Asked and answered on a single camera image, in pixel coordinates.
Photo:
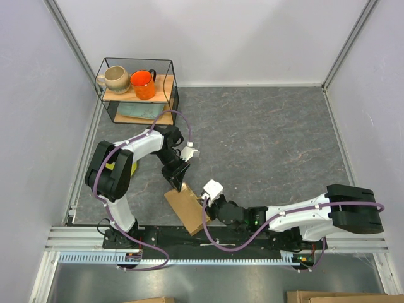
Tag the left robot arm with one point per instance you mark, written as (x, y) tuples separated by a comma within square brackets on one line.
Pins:
[(110, 170)]

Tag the cardboard piece bottom centre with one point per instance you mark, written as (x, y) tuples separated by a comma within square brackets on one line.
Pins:
[(155, 300)]

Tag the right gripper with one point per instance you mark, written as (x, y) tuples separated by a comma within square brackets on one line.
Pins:
[(209, 209)]

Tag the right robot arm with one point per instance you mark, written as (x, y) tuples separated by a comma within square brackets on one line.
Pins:
[(340, 208)]

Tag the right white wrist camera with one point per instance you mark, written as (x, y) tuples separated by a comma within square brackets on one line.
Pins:
[(211, 191)]

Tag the beige ceramic mug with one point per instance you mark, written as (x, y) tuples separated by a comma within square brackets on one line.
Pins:
[(116, 79)]

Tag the black wire wooden shelf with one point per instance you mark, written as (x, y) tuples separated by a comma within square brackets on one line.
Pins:
[(165, 84)]

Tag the yellow-green dotted plate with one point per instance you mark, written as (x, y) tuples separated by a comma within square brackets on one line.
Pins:
[(134, 165)]

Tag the orange mug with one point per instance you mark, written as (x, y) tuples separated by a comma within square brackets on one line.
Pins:
[(143, 83)]

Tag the light green tray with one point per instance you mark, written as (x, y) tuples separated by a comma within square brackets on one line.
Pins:
[(140, 110)]

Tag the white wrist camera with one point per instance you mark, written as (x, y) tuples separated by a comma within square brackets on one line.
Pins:
[(211, 191), (189, 151)]

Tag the brown cardboard express box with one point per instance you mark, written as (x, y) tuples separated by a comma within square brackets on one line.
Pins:
[(187, 207)]

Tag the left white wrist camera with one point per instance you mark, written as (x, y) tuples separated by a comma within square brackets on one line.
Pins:
[(189, 151)]

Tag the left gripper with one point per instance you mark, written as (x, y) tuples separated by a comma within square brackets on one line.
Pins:
[(177, 174)]

